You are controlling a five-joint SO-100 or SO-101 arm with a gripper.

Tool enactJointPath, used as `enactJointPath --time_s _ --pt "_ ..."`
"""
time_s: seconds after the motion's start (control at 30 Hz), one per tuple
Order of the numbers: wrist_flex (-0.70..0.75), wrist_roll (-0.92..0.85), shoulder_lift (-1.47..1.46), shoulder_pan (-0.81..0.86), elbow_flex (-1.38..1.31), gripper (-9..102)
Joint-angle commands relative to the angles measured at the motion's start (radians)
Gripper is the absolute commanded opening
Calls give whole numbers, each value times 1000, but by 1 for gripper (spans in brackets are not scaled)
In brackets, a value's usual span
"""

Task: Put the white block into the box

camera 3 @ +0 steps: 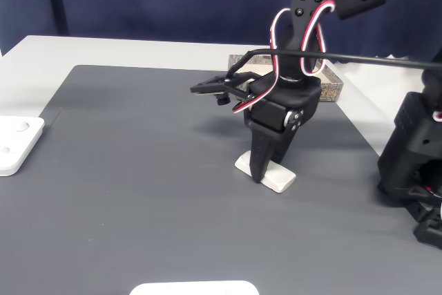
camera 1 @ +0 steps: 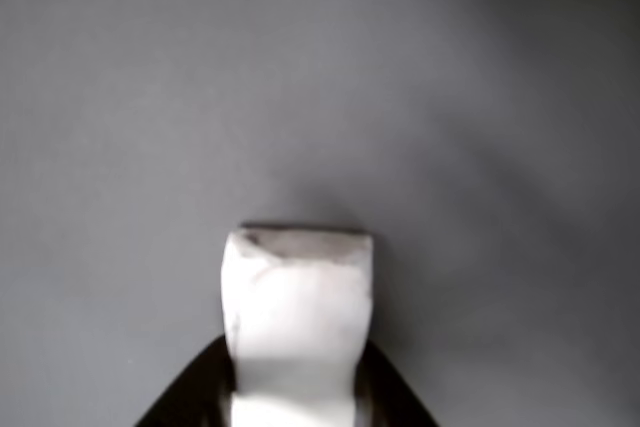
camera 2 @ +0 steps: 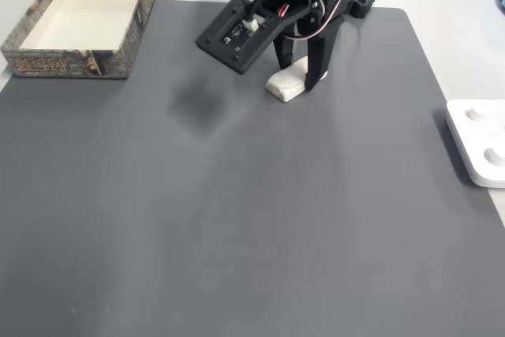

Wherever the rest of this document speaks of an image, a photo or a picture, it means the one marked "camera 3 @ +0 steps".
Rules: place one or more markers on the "white block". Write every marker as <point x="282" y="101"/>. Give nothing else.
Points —
<point x="279" y="179"/>

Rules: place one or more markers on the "bark-print cardboard box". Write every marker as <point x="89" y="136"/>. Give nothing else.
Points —
<point x="331" y="93"/>

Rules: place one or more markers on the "grey table mat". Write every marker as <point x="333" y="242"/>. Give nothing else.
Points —
<point x="138" y="170"/>

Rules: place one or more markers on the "white rounded flat device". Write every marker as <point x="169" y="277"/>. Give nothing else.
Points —
<point x="193" y="288"/>

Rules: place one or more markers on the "white device with two dimples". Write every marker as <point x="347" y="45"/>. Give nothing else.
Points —
<point x="17" y="143"/>

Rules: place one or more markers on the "black camera board module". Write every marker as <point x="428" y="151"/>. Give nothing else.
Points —
<point x="210" y="87"/>

